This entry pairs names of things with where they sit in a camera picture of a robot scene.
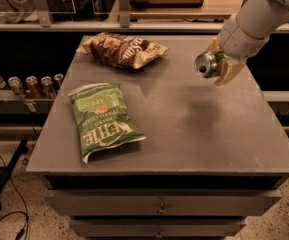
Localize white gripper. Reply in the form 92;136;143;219
204;13;270;87

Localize low side shelf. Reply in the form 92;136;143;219
0;90;54;114

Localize green Kettle chips bag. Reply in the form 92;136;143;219
68;83;146;163

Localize upper grey drawer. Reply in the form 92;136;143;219
47;190;281;217

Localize left metal bracket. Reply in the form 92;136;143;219
33;0;52;27

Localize green soda can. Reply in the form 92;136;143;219
194;50;225;78

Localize red soda can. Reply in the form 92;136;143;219
26;76;43;98

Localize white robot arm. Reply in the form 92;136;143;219
195;0;289;86

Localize brown chips bag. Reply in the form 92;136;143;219
77;32;168;70

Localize middle metal bracket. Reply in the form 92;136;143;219
118;0;130;28

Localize black metal stand leg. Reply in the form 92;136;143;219
0;139;29;214

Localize silver green can on shelf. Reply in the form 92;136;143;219
8;76;26;98

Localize dark soda can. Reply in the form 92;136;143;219
53;73;64;89

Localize grey drawer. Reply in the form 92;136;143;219
70;219;246;238
47;190;281;217

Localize brown soda can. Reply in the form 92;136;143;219
41;76;56;99

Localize black floor cable left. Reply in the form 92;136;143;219
0;129;30;240

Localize lower grey drawer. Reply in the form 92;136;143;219
70;219;246;238

